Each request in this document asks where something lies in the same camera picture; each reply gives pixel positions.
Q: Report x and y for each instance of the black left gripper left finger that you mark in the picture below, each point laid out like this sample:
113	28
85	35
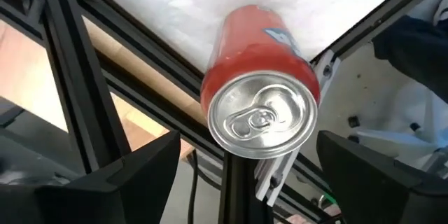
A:
133	182

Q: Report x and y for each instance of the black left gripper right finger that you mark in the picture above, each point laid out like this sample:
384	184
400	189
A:
367	189

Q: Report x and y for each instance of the red Fanta strawberry can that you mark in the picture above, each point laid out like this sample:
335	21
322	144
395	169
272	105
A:
259	77

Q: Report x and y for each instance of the person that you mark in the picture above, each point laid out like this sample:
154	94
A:
420	52

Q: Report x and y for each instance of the silver aluminium bracket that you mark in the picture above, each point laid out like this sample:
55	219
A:
276	175

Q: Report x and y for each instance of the black aluminium table frame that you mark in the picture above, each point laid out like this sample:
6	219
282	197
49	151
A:
87	77

